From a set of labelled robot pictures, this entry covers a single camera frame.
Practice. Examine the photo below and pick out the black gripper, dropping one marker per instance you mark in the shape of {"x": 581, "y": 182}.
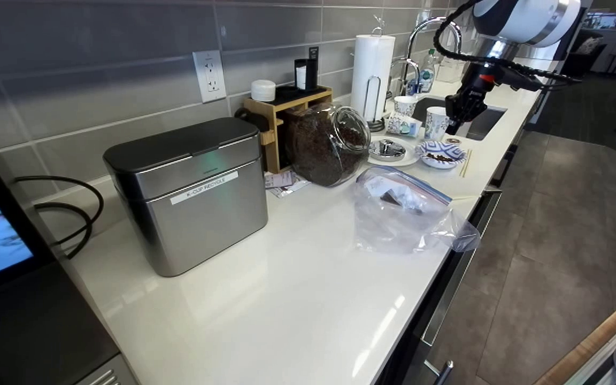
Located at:
{"x": 467, "y": 104}

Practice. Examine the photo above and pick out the clear zip plastic bag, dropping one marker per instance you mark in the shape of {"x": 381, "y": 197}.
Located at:
{"x": 403, "y": 215}

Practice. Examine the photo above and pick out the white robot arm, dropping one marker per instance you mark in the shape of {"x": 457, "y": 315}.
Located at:
{"x": 506, "y": 22}

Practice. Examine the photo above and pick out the blue white patterned bowl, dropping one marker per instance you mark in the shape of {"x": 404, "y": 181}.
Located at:
{"x": 442, "y": 155}

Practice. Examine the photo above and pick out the glass jar of coffee beans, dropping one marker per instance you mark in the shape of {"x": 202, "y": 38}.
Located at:
{"x": 327, "y": 144}

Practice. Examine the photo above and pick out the front patterned paper cup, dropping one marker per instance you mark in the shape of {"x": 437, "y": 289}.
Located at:
{"x": 437, "y": 122}

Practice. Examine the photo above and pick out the large chrome faucet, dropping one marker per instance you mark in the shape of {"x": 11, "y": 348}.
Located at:
{"x": 422, "y": 37}

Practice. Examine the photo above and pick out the back patterned paper cup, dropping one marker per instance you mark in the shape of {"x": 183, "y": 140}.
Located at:
{"x": 404, "y": 105}

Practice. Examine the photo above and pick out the lying patterned paper cup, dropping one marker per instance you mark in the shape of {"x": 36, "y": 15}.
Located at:
{"x": 404, "y": 126}

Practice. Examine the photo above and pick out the white paper towel roll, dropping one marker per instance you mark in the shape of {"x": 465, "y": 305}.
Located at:
{"x": 371, "y": 74}

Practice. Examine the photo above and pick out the white plate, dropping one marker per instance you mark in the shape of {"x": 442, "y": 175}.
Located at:
{"x": 392, "y": 152}

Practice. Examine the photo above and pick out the wooden rack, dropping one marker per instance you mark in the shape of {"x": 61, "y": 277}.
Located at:
{"x": 288, "y": 104}

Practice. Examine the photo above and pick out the stainless steel bin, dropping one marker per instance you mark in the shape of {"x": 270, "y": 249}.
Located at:
{"x": 193, "y": 190}

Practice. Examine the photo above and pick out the black monitor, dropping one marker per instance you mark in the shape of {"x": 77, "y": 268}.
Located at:
{"x": 47, "y": 332}

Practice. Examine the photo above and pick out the wall power outlet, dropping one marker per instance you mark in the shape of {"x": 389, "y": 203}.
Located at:
{"x": 211, "y": 76}

